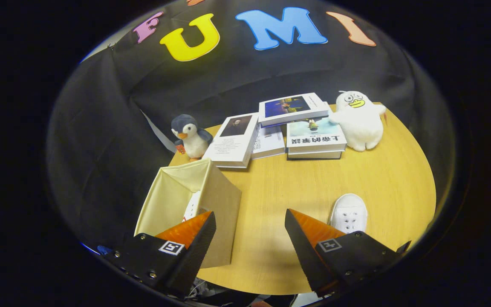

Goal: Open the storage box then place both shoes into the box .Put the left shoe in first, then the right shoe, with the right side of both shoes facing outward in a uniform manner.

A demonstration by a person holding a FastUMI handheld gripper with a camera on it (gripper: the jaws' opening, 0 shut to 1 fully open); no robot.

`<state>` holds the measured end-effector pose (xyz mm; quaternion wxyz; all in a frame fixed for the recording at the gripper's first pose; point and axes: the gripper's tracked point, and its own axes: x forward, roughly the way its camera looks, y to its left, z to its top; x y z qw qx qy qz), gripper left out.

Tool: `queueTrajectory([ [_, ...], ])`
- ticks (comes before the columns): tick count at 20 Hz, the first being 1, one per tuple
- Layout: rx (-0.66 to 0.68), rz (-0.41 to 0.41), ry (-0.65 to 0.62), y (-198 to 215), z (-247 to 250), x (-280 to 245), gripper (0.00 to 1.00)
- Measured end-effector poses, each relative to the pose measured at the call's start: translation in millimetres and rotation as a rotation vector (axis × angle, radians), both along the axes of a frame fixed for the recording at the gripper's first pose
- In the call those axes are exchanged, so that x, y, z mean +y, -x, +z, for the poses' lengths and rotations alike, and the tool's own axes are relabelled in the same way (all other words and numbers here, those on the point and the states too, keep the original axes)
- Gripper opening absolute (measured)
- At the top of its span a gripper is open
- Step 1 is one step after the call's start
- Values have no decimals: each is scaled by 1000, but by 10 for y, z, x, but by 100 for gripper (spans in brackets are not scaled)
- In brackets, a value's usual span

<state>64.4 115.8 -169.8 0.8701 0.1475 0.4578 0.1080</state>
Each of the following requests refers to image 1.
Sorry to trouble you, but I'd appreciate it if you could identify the black backdrop cloth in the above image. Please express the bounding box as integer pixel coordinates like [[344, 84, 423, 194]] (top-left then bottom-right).
[[45, 0, 457, 252]]

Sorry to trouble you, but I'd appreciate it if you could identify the penguin plush toy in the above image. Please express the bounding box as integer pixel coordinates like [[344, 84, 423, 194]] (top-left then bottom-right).
[[171, 114, 214, 162]]

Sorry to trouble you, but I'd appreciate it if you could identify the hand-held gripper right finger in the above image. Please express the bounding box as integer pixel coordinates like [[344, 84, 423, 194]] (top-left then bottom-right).
[[284, 209, 401, 298]]

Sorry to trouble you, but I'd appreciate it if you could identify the white duck plush toy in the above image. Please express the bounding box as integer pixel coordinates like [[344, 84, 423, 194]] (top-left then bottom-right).
[[329, 90, 387, 152]]

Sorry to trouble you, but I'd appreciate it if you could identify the white book with text cover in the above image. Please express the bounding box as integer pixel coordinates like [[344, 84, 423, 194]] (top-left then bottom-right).
[[251, 124, 286, 160]]

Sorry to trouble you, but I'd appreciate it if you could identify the book with portrait cover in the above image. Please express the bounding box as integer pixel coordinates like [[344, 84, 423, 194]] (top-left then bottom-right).
[[202, 112, 260, 169]]

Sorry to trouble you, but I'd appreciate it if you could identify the thick book pale blue cover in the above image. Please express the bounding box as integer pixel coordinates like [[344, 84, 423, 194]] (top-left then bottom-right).
[[286, 117, 348, 154]]

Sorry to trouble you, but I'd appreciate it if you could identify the beige fabric storage box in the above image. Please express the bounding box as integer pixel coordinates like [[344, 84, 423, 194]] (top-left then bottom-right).
[[134, 158, 243, 269]]

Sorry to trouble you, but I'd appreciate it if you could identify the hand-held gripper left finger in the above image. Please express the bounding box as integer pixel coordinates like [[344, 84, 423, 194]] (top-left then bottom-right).
[[102, 211, 217, 298]]

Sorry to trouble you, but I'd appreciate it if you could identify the white canvas shoe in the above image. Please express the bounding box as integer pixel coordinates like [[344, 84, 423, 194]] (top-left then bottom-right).
[[183, 191, 202, 223], [329, 193, 368, 234]]

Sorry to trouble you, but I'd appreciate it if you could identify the book with blue picture cover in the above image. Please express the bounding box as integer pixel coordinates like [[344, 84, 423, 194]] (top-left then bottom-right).
[[258, 93, 329, 127]]

